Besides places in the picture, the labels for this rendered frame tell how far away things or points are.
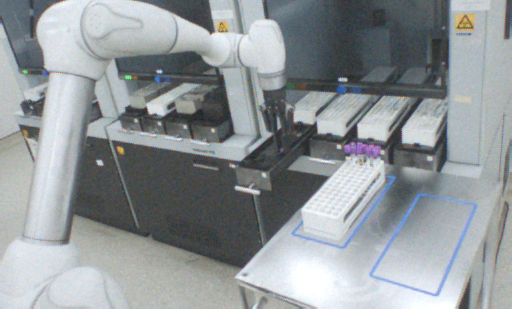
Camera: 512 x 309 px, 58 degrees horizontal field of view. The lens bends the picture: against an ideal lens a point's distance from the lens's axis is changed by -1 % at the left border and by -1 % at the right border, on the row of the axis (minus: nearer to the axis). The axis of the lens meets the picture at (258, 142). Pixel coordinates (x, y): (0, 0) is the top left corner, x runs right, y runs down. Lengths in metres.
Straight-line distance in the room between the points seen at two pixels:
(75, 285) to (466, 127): 1.17
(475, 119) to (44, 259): 1.23
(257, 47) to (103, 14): 0.59
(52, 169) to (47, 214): 0.10
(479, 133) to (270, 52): 0.68
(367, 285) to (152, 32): 0.69
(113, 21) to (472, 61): 1.00
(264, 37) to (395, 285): 0.79
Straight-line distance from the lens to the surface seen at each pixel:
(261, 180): 1.53
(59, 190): 1.10
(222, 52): 1.47
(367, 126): 1.60
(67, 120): 1.09
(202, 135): 1.97
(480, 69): 1.49
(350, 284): 1.04
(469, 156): 1.61
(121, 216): 2.76
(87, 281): 0.98
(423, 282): 1.05
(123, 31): 0.98
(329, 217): 1.12
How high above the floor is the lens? 1.53
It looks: 25 degrees down
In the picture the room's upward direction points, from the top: 10 degrees counter-clockwise
